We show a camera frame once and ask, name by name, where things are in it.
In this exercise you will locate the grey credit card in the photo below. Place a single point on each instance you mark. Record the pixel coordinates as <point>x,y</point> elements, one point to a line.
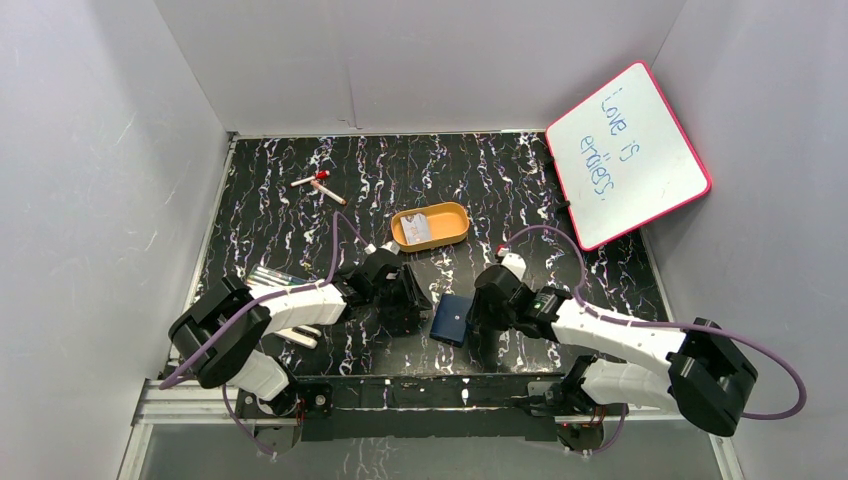
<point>415,228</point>

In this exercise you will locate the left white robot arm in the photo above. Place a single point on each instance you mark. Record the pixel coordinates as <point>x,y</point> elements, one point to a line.
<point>219,335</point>

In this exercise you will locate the white marker pen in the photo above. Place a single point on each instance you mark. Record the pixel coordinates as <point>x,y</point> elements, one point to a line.
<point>327,192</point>

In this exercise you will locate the colourful marker pen set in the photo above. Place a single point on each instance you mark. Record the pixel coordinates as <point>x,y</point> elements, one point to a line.
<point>263,276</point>

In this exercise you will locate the pink framed whiteboard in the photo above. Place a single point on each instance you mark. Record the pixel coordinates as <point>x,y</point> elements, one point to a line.
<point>623,159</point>

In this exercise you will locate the red capped marker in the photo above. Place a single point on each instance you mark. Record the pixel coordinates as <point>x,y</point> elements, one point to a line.
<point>322,174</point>

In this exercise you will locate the navy blue card holder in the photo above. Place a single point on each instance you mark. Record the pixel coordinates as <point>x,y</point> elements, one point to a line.
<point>449,324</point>

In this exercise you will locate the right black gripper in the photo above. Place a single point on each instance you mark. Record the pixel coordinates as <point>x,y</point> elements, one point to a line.
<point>478,314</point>

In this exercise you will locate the white whiteboard eraser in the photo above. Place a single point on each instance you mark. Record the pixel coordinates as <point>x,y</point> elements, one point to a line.
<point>305,336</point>

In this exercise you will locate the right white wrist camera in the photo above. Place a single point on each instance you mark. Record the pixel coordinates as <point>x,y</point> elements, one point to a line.
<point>512,262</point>

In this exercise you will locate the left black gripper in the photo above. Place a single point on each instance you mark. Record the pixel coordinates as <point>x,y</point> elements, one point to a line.
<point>403,303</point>

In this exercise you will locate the orange oval tray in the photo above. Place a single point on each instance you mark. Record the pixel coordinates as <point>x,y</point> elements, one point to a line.
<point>449,224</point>

